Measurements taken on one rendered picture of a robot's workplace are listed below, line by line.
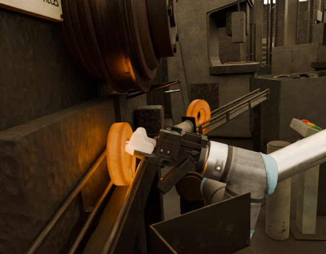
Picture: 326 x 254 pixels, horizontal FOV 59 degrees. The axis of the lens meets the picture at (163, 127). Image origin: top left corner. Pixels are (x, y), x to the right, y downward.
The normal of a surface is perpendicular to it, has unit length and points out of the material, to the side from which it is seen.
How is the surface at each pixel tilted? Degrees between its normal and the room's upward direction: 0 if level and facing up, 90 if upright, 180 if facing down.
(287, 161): 59
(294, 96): 90
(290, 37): 90
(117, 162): 86
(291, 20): 90
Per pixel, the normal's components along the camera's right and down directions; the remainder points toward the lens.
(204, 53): -0.36, 0.22
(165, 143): -0.13, 0.24
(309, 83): 0.14, 0.21
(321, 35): -0.97, 0.11
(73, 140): 0.99, -0.04
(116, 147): -0.14, -0.27
